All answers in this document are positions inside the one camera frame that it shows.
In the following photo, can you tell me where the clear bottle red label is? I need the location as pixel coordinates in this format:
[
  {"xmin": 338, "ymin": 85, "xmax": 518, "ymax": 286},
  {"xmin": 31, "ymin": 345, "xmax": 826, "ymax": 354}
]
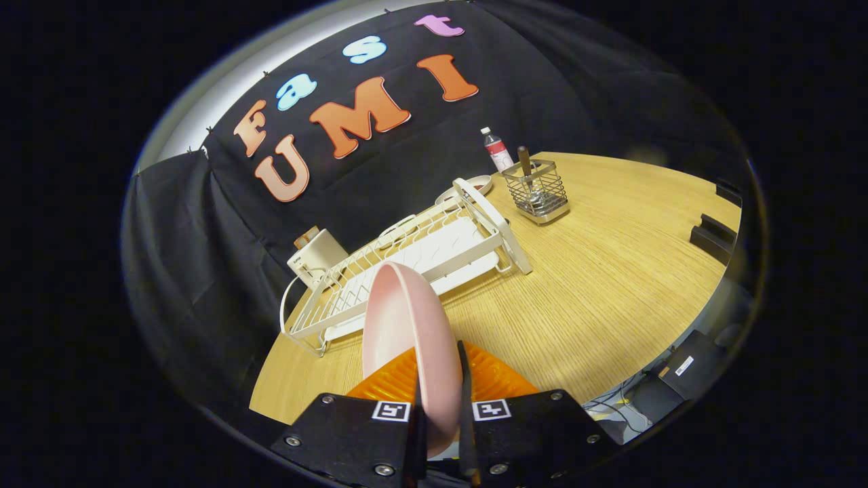
[{"xmin": 481, "ymin": 127, "xmax": 515, "ymax": 172}]

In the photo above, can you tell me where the white dish rack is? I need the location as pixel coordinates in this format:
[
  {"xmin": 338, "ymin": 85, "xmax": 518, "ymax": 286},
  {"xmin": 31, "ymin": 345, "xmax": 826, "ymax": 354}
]
[{"xmin": 280, "ymin": 178, "xmax": 534, "ymax": 358}]

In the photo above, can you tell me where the wire metal basket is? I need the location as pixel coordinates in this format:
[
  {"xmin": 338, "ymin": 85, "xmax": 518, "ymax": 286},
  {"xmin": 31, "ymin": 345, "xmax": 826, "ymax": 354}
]
[{"xmin": 501, "ymin": 159, "xmax": 570, "ymax": 226}]

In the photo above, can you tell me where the white toaster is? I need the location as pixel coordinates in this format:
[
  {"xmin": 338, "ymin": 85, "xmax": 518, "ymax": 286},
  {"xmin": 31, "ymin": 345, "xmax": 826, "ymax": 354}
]
[{"xmin": 287, "ymin": 228, "xmax": 350, "ymax": 289}]

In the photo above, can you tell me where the pink plate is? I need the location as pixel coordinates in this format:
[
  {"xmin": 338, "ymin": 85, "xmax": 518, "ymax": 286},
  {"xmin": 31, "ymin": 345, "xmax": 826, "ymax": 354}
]
[{"xmin": 361, "ymin": 262, "xmax": 463, "ymax": 458}]

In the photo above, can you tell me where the white round food plate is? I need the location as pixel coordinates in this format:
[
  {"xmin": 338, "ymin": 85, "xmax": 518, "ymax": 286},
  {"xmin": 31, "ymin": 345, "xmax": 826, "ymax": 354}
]
[{"xmin": 435, "ymin": 174, "xmax": 494, "ymax": 205}]

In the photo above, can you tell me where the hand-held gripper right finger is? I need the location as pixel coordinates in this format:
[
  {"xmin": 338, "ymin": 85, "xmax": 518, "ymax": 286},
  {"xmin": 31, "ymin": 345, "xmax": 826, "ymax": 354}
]
[{"xmin": 456, "ymin": 339, "xmax": 623, "ymax": 488}]

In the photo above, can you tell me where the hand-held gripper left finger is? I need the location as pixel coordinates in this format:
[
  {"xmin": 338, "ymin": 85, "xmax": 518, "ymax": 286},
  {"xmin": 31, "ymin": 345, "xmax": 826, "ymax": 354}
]
[{"xmin": 270, "ymin": 346, "xmax": 429, "ymax": 488}]

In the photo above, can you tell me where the brown-handled spoon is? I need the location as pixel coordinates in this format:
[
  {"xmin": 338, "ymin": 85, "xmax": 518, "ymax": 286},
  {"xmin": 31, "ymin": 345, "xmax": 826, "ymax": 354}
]
[{"xmin": 517, "ymin": 146, "xmax": 543, "ymax": 207}]

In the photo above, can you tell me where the black backdrop cloth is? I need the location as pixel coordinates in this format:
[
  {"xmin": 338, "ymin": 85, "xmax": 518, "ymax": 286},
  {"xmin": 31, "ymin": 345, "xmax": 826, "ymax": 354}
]
[{"xmin": 122, "ymin": 0, "xmax": 747, "ymax": 407}]

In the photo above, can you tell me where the black box white label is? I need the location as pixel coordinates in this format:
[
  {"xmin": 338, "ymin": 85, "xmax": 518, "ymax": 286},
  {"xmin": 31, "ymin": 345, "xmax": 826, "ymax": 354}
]
[{"xmin": 627, "ymin": 330, "xmax": 730, "ymax": 424}]

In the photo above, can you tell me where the bundle of cables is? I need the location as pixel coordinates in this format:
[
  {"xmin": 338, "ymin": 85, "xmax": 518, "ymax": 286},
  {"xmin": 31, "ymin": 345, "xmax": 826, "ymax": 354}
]
[{"xmin": 583, "ymin": 383, "xmax": 655, "ymax": 436}]

